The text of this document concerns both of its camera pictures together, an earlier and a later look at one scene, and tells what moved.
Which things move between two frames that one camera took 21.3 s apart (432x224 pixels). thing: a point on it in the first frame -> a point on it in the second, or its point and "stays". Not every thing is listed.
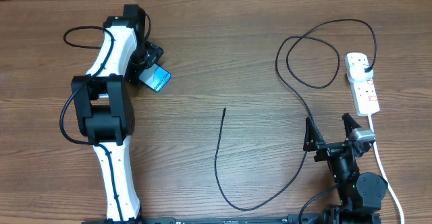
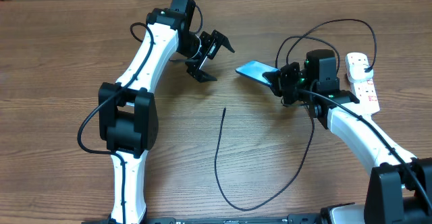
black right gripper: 312,140 -> 277,79
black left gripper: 153,52 -> 212,42
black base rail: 294,218 stays
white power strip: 365,97 stays
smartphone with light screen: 155,77 -> 255,70
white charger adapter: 356,63 stays
